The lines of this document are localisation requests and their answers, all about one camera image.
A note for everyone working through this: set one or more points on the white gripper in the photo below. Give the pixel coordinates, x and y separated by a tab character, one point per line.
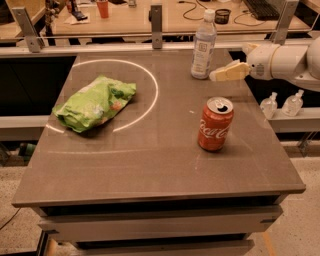
260	63

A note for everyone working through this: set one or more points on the blue plastic water bottle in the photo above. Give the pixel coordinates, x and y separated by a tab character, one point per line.
204	42

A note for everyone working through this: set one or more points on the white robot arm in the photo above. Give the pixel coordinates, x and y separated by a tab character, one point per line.
297	64

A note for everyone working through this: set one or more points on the small clear sanitizer bottle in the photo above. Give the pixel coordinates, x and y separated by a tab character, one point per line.
269	105

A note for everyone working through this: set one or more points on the green bottle under table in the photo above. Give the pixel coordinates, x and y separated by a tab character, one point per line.
26	149

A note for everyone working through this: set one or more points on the black mesh pen cup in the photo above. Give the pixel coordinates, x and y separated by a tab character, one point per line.
222	16

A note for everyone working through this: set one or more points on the black keyboard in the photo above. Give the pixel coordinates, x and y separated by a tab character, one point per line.
262	10

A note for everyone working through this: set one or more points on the red Coca-Cola can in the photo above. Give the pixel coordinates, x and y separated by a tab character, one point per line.
215	122

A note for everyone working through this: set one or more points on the orange plastic cup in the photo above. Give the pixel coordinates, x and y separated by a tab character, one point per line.
103	8

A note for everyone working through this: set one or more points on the upper cabinet drawer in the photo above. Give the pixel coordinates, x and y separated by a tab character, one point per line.
161	224

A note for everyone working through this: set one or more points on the cabinet drawer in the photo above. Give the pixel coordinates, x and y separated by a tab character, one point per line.
221	248
161	224

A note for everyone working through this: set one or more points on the green chip bag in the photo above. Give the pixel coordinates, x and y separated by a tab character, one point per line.
94	104

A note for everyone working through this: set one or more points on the wooden background desk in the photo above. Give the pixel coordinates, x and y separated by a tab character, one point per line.
178	16

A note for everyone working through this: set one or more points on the lower cabinet drawer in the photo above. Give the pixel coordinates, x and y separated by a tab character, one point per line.
221	248

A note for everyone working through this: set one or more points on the right metal bracket post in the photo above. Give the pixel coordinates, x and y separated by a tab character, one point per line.
280	34

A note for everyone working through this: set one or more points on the metal bracket post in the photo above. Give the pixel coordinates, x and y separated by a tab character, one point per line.
31	36
155	16
280	34

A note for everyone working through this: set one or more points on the middle metal bracket post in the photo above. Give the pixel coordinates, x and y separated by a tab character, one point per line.
155	16

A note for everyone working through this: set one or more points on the left metal bracket post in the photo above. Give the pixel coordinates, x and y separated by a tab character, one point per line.
31	36

